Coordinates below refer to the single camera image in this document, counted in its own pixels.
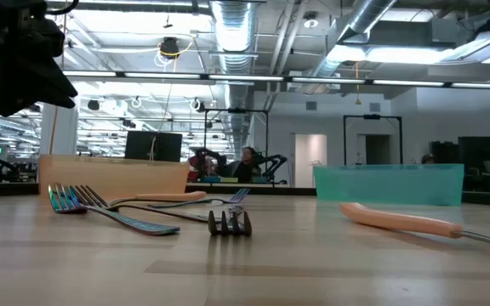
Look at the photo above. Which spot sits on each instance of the black equipment rack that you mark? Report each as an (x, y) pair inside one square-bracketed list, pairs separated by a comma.
[(479, 157)]

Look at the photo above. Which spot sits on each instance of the teal translucent plastic bin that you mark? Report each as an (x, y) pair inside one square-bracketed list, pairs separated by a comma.
[(389, 185)]

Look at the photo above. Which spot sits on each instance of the black metal table frame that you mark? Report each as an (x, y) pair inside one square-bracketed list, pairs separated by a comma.
[(270, 189)]

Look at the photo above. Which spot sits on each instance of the long ceiling light bar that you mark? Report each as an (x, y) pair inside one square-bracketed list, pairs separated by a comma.
[(164, 75)]

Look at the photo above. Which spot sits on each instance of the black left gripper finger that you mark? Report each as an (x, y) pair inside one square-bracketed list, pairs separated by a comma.
[(15, 95), (58, 85)]

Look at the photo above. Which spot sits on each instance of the iridescent blue metal fork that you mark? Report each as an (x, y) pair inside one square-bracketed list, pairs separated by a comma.
[(60, 200), (240, 195)]

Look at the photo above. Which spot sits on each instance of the white pillar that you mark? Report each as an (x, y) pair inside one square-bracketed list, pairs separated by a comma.
[(68, 132)]

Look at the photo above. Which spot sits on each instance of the black monitor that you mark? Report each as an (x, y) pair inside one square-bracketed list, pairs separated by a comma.
[(153, 146)]

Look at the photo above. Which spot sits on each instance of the orange translucent plastic bin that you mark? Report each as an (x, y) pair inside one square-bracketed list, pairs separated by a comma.
[(113, 176)]

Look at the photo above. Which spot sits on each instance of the person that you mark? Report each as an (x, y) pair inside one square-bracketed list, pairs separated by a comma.
[(245, 170), (428, 159)]

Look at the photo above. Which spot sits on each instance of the silver ventilation duct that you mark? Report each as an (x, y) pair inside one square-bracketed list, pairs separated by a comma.
[(355, 25), (234, 42)]

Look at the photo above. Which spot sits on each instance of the black frame stand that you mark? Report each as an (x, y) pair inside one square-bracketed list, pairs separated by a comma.
[(372, 116), (228, 110)]

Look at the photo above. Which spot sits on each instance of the black background robot arm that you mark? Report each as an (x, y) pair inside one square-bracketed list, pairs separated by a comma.
[(211, 159), (275, 163)]

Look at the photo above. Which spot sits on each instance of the black metal fork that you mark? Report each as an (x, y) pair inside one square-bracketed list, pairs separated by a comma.
[(224, 228), (96, 204)]

